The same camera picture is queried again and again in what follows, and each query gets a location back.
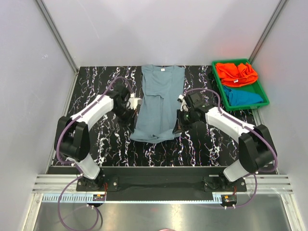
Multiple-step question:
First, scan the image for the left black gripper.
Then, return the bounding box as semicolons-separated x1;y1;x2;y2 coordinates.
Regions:
112;104;138;133

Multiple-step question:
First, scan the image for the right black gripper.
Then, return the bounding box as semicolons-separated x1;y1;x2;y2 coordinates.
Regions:
173;109;196;134

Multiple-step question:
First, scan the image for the grey-blue t shirt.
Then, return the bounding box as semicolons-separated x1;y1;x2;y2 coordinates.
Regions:
130;65;185;144

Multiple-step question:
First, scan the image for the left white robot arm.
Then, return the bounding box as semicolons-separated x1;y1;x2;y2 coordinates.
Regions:
54;85;140;191

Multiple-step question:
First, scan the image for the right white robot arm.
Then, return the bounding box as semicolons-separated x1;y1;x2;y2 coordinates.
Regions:
173;92;277;192

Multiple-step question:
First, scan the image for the teal blue t shirt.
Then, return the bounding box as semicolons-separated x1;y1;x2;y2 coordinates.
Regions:
223;86;264;106

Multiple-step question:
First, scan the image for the orange t shirt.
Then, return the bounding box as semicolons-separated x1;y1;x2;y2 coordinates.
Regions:
215;63;258;88

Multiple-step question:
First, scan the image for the right small connector box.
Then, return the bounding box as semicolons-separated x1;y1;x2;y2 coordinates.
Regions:
221;194;237;206

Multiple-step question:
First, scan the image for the small connector box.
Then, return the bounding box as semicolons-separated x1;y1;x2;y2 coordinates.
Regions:
221;194;237;206
93;192;106;201

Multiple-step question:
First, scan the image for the left small connector box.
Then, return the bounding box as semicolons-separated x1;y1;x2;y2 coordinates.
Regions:
93;192;106;201

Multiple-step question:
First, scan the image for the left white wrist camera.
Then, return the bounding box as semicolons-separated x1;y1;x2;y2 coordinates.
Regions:
128;93;142;110

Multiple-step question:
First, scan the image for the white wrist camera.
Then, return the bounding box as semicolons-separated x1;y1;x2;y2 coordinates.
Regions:
128;93;142;110
178;94;189;112

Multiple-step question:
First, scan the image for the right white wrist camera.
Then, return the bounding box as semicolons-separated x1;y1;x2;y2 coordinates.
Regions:
178;94;189;112

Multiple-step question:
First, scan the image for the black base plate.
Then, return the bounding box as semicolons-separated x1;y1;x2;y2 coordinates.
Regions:
77;167;247;203

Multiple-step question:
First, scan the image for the white slotted cable duct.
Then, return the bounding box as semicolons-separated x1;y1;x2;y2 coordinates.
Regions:
42;193;223;204

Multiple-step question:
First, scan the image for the left aluminium corner post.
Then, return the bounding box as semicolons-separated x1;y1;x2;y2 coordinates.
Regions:
34;0;79;74

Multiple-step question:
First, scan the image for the aluminium corner post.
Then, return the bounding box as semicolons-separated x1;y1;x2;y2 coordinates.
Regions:
34;0;79;74
249;0;289;64

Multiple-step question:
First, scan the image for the aluminium rail frame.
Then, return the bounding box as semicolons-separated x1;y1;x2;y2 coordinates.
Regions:
33;174;293;194

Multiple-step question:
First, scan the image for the right aluminium corner post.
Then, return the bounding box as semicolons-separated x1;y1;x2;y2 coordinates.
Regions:
249;0;289;64

